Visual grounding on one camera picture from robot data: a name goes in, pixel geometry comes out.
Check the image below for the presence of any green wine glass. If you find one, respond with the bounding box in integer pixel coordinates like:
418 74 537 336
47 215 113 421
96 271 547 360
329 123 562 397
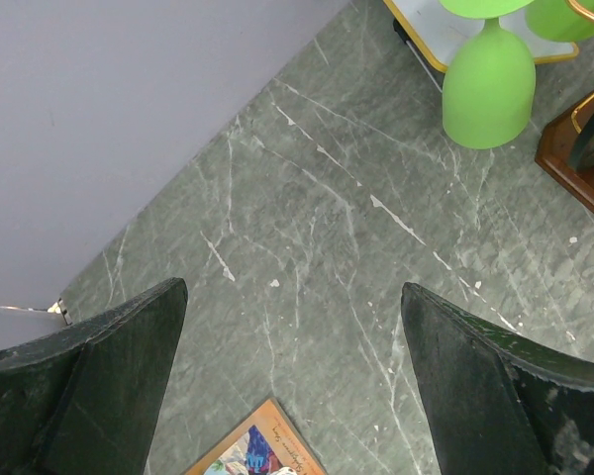
525 0 594 43
442 0 536 149

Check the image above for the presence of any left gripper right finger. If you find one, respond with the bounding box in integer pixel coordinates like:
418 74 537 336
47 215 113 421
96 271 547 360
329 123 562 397
401 282 594 474

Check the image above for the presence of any gold wire glass rack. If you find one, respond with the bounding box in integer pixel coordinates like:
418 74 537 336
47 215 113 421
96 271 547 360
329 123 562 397
535 1 594 213

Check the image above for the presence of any orange picture card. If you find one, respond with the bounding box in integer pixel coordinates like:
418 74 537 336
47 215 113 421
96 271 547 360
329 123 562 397
187 397 326 475

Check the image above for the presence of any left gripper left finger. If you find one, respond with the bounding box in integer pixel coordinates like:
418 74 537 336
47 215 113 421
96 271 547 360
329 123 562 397
0 278 188 474

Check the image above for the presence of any gold framed mirror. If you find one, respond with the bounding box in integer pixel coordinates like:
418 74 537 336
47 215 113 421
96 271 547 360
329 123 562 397
385 1 579 90

